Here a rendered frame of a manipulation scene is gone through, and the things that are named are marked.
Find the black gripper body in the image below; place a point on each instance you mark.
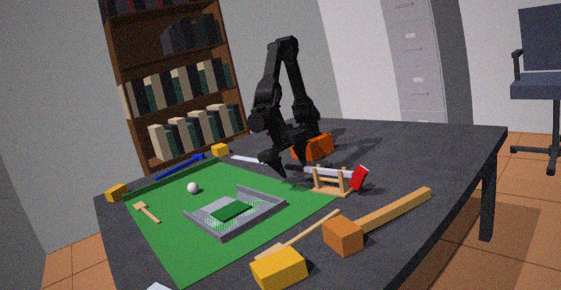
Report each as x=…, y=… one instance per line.
x=277, y=147

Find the orange-brown wooden mallet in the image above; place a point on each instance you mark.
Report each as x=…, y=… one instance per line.
x=346, y=237

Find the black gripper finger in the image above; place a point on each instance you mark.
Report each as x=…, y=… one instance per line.
x=300, y=151
x=277, y=166

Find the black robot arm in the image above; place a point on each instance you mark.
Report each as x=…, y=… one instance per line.
x=265, y=111

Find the yellow block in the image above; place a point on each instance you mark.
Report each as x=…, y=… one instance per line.
x=279, y=269
x=114, y=194
x=220, y=150

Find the white ball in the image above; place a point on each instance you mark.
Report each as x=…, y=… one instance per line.
x=193, y=187

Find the green flat surface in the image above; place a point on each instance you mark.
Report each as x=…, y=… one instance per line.
x=187, y=253

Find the blue putter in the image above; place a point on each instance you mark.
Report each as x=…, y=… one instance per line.
x=195, y=157

